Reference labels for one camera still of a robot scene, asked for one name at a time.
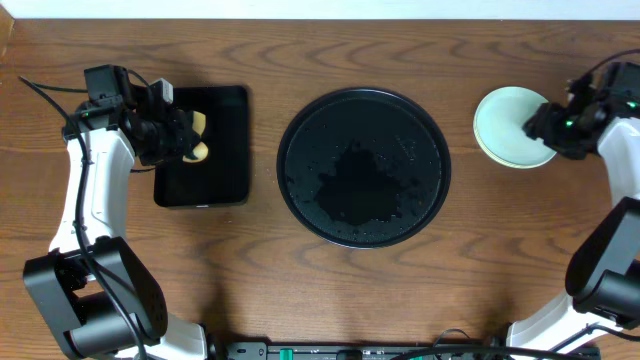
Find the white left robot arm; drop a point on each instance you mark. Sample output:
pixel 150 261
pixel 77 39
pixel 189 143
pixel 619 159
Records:
pixel 94 294

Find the black rectangular tray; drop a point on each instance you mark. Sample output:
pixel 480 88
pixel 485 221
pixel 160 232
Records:
pixel 223 178

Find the mint plate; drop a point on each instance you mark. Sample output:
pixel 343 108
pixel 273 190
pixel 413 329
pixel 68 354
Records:
pixel 499 119

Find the yellow green sponge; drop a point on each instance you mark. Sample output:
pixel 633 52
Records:
pixel 198 150

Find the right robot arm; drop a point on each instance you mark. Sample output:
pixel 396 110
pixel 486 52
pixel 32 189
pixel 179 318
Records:
pixel 601 295

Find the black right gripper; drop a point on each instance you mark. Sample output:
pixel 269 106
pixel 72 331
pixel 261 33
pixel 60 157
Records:
pixel 542 122

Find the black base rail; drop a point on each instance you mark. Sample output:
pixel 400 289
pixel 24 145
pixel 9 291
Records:
pixel 254 350

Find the yellow plate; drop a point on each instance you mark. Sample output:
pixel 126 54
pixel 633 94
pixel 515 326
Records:
pixel 488 152

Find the black round tray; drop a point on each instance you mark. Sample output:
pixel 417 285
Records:
pixel 364 167

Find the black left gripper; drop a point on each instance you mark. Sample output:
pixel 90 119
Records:
pixel 181 134

